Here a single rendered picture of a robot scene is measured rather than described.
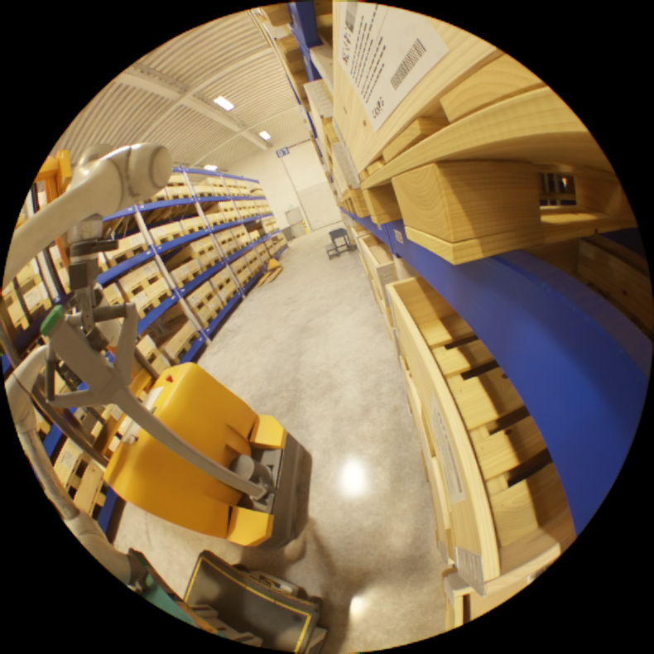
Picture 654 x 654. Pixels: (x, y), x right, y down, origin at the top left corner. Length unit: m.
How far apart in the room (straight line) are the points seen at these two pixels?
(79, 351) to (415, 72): 0.70
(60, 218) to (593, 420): 0.56
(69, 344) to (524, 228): 0.82
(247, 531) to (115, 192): 1.22
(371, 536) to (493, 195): 1.31
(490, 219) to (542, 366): 0.15
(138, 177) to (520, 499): 0.87
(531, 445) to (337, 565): 1.08
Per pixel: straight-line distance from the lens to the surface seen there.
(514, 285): 0.23
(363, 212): 0.89
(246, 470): 1.14
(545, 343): 0.22
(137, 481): 1.01
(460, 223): 0.21
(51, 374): 0.70
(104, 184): 0.39
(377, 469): 1.33
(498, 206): 0.24
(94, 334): 0.62
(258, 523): 1.16
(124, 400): 0.69
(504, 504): 0.54
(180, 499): 1.04
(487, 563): 0.33
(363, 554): 1.30
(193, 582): 1.51
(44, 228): 0.37
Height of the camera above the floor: 1.26
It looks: 30 degrees down
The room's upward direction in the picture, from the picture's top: 24 degrees counter-clockwise
